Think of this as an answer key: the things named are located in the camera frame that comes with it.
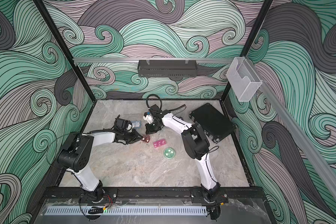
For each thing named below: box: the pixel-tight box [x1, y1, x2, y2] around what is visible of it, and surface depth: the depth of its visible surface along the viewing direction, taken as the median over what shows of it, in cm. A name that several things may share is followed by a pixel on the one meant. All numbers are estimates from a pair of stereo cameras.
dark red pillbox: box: [141, 134, 151, 143], surface depth 97 cm
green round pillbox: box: [163, 147, 175, 159], surface depth 90 cm
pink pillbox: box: [153, 138, 167, 148], surface depth 94 cm
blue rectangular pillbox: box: [130, 120, 142, 129], surface depth 106 cm
